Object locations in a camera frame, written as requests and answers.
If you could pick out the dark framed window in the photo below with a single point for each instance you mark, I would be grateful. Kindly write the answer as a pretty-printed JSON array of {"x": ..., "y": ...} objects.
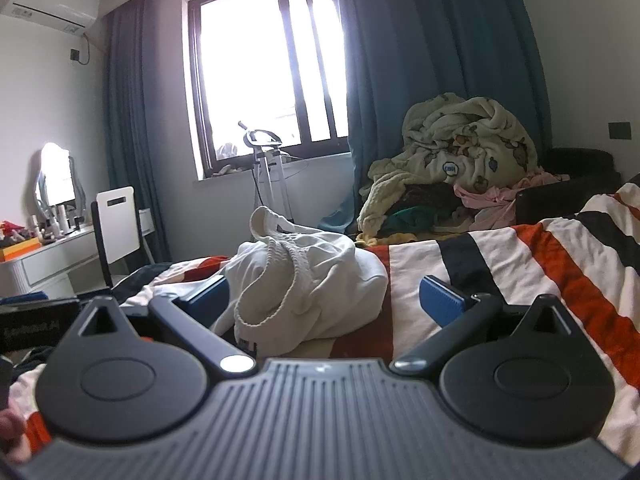
[{"x": 276, "y": 65}]

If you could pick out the orange box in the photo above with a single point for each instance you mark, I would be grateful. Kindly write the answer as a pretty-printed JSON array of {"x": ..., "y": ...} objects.
[{"x": 8, "y": 253}]

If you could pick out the lit vanity mirror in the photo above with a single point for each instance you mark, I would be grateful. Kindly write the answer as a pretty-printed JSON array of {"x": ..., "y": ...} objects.
[{"x": 57, "y": 181}]

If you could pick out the garment steamer stand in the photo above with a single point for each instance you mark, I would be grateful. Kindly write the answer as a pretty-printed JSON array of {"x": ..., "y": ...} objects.
[{"x": 267, "y": 168}]

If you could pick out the white dressing table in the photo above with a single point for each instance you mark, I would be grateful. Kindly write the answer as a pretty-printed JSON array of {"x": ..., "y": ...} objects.
[{"x": 62, "y": 269}]

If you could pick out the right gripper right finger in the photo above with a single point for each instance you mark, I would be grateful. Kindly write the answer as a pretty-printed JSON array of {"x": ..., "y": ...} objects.
[{"x": 461, "y": 318}]

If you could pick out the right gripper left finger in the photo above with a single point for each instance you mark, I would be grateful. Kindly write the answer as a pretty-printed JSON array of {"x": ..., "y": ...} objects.
[{"x": 186, "y": 312}]

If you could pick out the teal curtain left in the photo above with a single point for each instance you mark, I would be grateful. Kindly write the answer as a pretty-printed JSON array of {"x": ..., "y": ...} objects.
[{"x": 128, "y": 138}]

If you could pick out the white black chair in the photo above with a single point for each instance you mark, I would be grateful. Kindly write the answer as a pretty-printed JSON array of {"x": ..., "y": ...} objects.
[{"x": 116, "y": 225}]

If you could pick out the teal curtain right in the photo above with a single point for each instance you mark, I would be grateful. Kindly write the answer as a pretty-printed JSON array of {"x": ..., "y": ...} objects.
[{"x": 402, "y": 52}]

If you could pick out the white sweatpants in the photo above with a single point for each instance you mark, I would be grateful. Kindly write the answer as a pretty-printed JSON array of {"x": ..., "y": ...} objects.
[{"x": 292, "y": 284}]

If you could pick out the person left hand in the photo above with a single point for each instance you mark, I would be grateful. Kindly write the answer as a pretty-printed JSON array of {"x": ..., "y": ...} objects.
[{"x": 14, "y": 443}]

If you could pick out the striped bed blanket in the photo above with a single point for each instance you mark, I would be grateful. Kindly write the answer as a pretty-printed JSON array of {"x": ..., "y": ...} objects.
[{"x": 550, "y": 390}]

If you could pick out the teal curtain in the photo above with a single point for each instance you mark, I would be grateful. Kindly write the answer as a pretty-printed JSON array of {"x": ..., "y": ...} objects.
[
  {"x": 128, "y": 138},
  {"x": 402, "y": 52}
]

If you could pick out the cream patterned fleece blanket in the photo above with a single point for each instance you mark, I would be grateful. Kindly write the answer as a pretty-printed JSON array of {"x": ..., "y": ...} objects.
[{"x": 475, "y": 143}]

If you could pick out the black wall socket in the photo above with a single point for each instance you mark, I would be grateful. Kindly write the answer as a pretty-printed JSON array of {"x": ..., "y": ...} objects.
[{"x": 619, "y": 130}]

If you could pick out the white air conditioner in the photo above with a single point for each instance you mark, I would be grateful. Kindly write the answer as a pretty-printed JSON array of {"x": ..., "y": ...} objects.
[{"x": 74, "y": 17}]

